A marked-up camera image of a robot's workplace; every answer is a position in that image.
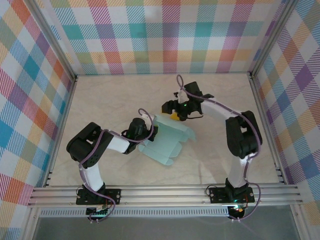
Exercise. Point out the light blue paper box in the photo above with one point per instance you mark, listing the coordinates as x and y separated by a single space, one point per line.
167 140

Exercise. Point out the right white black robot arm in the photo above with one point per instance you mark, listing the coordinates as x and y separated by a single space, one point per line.
237 172

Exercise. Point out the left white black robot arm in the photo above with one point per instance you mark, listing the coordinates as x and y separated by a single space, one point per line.
92 172

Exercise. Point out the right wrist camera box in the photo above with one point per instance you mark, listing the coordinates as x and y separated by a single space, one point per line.
182 96

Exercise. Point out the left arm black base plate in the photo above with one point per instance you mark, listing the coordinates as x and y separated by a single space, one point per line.
112 196

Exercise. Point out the aluminium front rail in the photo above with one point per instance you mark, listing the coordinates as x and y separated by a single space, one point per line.
162 196

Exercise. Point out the left aluminium side rail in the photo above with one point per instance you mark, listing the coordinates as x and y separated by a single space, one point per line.
60 130

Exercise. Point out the aluminium side rail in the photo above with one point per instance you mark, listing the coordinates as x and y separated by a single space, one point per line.
60 130
268 130

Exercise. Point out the right aluminium side rail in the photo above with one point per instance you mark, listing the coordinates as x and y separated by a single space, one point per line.
268 130

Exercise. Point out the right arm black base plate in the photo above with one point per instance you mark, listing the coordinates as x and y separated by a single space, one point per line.
217 195

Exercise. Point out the right aluminium frame post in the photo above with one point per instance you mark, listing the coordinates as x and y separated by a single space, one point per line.
272 37

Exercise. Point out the aluminium frame post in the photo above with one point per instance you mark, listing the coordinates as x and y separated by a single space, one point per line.
50 40
272 37

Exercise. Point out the left aluminium frame post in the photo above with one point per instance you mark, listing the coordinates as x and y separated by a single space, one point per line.
50 40

